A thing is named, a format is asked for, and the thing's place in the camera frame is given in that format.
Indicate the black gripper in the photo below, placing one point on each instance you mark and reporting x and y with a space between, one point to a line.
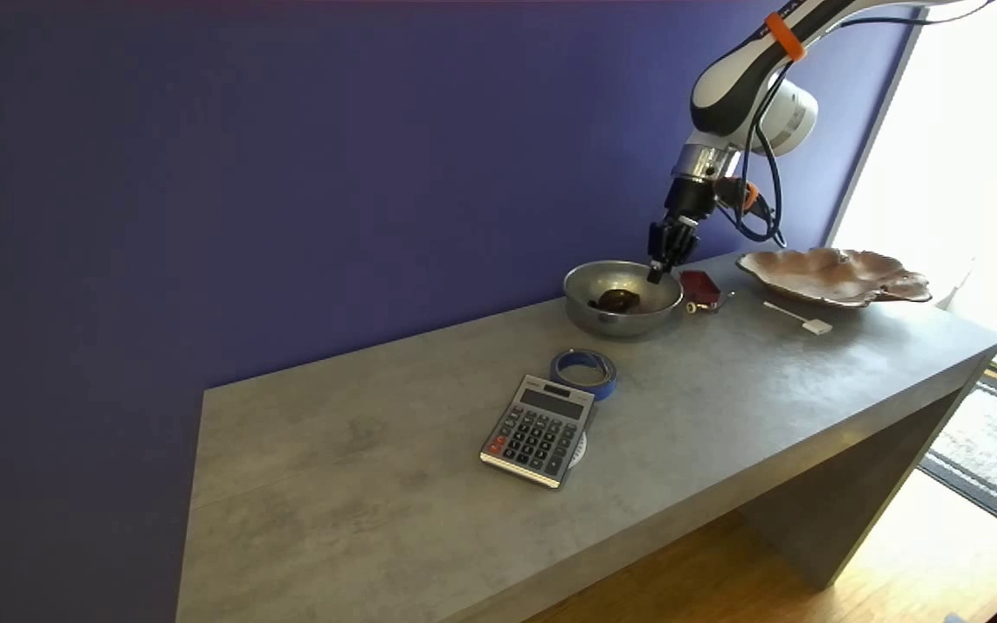
689 201

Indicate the silver metal bowl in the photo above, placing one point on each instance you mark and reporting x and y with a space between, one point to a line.
651 311

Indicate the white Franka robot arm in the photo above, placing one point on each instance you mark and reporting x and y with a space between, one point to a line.
741 82

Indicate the dark object inside bowl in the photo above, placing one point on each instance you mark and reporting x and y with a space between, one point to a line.
614 299

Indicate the wavy-edged wooden plate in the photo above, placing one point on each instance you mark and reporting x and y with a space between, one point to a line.
821 276

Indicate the small red pouch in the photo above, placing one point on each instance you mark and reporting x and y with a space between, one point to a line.
702 289

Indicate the blue tape roll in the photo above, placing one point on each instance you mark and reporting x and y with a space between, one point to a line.
603 377

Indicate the small white spoon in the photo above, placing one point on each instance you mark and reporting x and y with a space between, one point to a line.
804 318

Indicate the grey desk calculator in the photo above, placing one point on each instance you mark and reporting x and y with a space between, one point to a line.
534 435

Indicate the grey concrete-look sideboard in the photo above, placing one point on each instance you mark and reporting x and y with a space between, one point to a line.
845 497

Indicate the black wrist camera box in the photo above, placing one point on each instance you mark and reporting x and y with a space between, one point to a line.
747 195

